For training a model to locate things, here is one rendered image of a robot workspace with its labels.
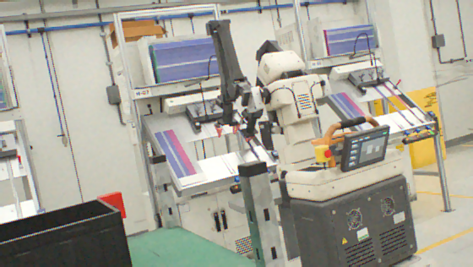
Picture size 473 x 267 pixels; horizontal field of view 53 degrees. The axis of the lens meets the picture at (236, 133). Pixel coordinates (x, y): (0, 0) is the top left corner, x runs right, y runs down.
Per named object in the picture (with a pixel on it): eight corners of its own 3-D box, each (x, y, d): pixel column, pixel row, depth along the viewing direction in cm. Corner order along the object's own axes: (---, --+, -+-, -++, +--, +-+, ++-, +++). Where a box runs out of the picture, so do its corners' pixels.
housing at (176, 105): (229, 109, 357) (232, 94, 348) (167, 122, 336) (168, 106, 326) (225, 102, 362) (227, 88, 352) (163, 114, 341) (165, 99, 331)
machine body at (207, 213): (274, 259, 345) (258, 176, 341) (184, 293, 315) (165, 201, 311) (235, 243, 403) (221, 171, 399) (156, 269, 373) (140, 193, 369)
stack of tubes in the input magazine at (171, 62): (225, 72, 346) (218, 35, 345) (159, 83, 325) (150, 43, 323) (219, 74, 358) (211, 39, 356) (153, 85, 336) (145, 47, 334)
